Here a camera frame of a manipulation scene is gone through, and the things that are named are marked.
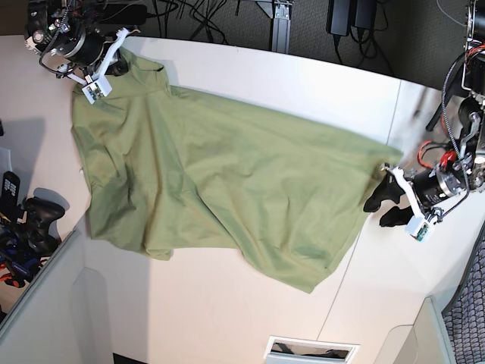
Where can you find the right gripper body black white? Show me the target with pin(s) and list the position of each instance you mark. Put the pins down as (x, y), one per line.
(89, 52)

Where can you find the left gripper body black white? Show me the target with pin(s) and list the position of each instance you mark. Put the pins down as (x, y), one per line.
(427, 189)

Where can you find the green t-shirt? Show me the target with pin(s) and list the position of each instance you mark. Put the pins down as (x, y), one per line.
(172, 168)

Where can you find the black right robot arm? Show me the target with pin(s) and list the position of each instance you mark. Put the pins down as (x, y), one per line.
(68, 15)

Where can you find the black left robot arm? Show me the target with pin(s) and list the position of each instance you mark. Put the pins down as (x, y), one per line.
(454, 167)

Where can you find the white paper sheet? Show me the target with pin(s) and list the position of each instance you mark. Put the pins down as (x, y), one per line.
(5, 160)

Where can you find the black remote control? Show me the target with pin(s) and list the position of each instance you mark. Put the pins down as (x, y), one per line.
(10, 189)

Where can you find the black game controller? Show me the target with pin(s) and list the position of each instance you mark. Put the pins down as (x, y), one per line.
(41, 213)

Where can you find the blue orange clamp tools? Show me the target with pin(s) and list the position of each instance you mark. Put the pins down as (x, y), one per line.
(19, 263)

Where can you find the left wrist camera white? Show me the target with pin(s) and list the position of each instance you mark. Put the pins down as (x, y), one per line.
(419, 228)

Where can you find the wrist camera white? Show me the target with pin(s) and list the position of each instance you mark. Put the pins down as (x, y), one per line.
(419, 228)
(97, 89)

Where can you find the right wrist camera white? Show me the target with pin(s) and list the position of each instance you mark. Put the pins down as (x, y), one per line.
(97, 89)

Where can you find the aluminium frame post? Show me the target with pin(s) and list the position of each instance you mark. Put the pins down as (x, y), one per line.
(281, 22)

